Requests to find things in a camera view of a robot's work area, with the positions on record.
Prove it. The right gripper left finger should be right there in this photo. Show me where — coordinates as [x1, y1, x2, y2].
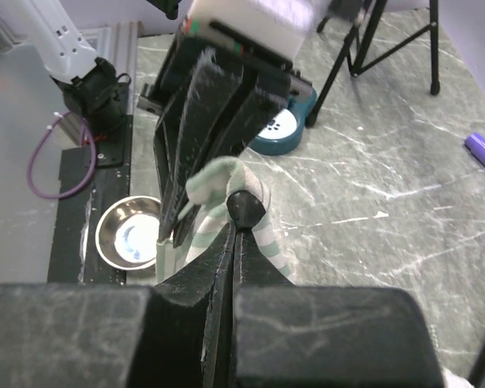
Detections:
[0, 226, 233, 387]

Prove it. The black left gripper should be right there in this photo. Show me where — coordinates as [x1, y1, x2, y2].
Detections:
[137, 27, 311, 247]

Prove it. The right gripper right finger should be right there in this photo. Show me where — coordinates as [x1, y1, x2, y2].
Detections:
[226, 192, 445, 388]

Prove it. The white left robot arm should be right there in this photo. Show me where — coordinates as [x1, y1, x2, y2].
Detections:
[5, 1, 320, 247]

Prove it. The teal double pet feeder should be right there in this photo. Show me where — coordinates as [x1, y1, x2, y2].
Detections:
[249, 90, 317, 156]

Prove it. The stainless steel bowl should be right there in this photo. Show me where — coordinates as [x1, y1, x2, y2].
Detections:
[95, 196, 161, 272]

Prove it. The black perforated music stand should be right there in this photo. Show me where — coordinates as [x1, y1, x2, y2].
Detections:
[305, 0, 441, 127]

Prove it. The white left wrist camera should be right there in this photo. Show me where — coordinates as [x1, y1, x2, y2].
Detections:
[187, 0, 329, 61]

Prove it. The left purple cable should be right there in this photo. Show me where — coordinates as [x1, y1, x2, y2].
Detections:
[26, 112, 98, 200]

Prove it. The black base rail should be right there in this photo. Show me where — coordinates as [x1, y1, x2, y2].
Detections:
[47, 115, 133, 285]

